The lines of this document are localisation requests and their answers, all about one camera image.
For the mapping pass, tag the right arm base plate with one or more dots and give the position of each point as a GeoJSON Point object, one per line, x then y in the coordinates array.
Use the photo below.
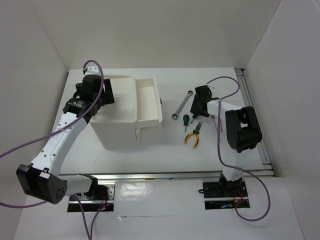
{"type": "Point", "coordinates": [216, 199]}

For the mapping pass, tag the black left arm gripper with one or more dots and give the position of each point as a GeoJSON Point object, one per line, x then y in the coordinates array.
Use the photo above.
{"type": "Point", "coordinates": [108, 96]}

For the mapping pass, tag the green stubby screwdriver orange cap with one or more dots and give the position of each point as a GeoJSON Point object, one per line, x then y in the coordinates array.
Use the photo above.
{"type": "Point", "coordinates": [186, 120]}

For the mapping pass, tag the white top drawer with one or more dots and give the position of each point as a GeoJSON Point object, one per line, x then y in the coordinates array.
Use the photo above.
{"type": "Point", "coordinates": [149, 107]}

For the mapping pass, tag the white drawer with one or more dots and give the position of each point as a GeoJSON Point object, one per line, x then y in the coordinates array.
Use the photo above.
{"type": "Point", "coordinates": [138, 134]}
{"type": "Point", "coordinates": [149, 107]}

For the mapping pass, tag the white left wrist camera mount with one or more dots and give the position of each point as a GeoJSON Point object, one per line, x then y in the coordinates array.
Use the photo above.
{"type": "Point", "coordinates": [91, 70]}

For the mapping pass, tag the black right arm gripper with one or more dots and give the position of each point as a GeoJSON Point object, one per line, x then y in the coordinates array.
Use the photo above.
{"type": "Point", "coordinates": [194, 108]}

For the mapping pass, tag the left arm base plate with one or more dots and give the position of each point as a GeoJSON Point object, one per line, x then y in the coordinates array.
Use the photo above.
{"type": "Point", "coordinates": [102, 197]}

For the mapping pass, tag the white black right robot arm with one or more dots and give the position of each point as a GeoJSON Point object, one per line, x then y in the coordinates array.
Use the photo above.
{"type": "Point", "coordinates": [243, 133]}

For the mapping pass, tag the white drawer cabinet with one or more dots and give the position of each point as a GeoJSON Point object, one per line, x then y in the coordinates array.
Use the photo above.
{"type": "Point", "coordinates": [115, 124]}

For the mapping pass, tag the white middle drawer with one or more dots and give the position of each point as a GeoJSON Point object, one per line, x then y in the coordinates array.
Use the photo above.
{"type": "Point", "coordinates": [138, 134]}

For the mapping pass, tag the aluminium front rail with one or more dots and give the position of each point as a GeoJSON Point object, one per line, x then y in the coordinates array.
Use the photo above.
{"type": "Point", "coordinates": [156, 176]}

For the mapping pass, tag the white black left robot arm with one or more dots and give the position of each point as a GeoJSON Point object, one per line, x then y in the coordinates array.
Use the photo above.
{"type": "Point", "coordinates": [40, 179]}

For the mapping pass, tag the red handle long screwdriver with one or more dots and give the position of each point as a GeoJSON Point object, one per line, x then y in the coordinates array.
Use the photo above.
{"type": "Point", "coordinates": [217, 125]}

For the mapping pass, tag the large silver ratchet wrench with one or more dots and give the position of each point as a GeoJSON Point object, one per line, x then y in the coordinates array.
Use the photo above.
{"type": "Point", "coordinates": [176, 114]}

